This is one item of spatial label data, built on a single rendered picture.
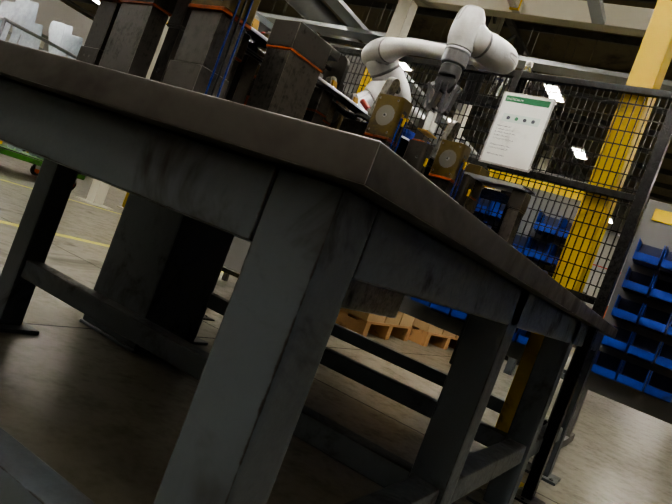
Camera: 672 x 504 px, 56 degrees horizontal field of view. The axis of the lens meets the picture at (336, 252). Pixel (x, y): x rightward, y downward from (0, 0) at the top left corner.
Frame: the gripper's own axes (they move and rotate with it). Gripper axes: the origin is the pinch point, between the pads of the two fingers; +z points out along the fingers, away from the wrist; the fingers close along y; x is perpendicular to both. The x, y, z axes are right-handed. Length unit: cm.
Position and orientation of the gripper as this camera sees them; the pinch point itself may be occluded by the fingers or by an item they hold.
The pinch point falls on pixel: (431, 122)
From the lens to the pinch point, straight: 222.5
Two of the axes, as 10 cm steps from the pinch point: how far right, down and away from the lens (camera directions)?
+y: -7.5, -2.9, 5.9
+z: -3.5, 9.4, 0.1
